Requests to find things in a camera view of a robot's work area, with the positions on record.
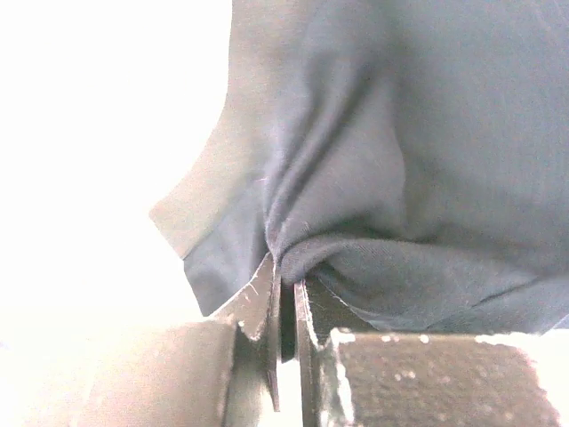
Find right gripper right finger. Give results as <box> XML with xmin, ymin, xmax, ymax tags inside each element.
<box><xmin>294</xmin><ymin>283</ymin><xmax>563</xmax><ymax>426</ymax></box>

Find black underwear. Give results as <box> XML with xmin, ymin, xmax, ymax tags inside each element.
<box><xmin>150</xmin><ymin>1</ymin><xmax>568</xmax><ymax>334</ymax></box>

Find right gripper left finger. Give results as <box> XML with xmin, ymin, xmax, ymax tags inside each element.
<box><xmin>79</xmin><ymin>255</ymin><xmax>281</xmax><ymax>426</ymax></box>

